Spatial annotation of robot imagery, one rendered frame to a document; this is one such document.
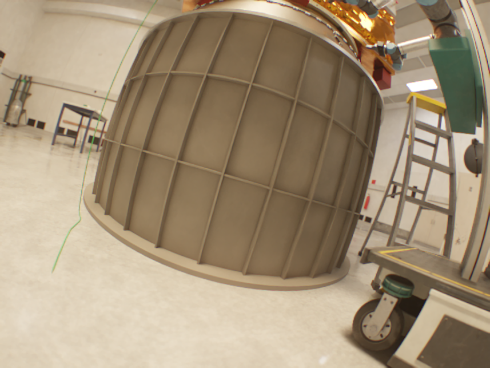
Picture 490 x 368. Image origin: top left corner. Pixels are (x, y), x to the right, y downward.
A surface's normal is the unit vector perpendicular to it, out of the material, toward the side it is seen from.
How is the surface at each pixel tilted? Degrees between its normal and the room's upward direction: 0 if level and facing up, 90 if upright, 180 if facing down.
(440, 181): 90
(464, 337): 90
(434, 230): 90
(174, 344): 0
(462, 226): 90
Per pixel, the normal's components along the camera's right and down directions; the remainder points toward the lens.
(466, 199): -0.90, -0.25
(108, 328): 0.29, -0.96
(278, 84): 0.12, 0.07
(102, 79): 0.34, 0.13
